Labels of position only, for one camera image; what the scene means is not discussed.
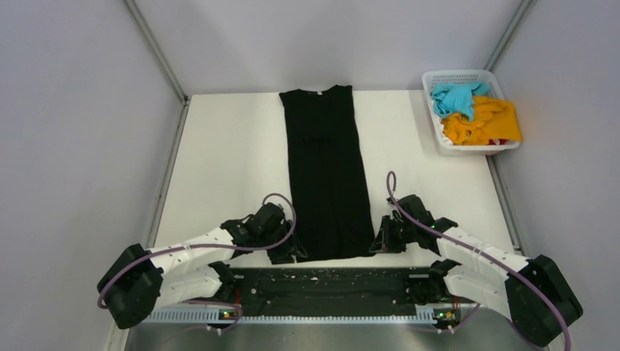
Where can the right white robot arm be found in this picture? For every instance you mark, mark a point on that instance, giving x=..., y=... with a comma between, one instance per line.
x=531, y=293

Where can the black t-shirt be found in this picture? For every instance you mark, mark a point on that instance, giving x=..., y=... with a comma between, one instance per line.
x=327, y=177

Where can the white slotted cable duct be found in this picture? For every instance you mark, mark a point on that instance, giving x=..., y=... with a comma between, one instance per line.
x=424, y=315

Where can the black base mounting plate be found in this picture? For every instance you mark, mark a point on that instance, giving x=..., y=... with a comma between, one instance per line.
x=332, y=292

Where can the white plastic basket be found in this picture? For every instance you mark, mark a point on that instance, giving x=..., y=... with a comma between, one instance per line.
x=444, y=145

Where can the aluminium frame rail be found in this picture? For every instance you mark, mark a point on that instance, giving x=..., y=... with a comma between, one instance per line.
x=121, y=334

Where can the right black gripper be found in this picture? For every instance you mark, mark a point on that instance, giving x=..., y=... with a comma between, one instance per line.
x=384, y=242

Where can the orange t-shirt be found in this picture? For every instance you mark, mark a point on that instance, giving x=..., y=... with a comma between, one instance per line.
x=493, y=119

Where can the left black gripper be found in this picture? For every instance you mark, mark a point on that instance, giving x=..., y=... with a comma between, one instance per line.
x=283, y=254

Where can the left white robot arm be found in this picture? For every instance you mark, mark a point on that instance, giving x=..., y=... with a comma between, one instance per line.
x=142, y=280

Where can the light blue t-shirt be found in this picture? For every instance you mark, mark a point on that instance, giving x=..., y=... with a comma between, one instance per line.
x=451, y=98

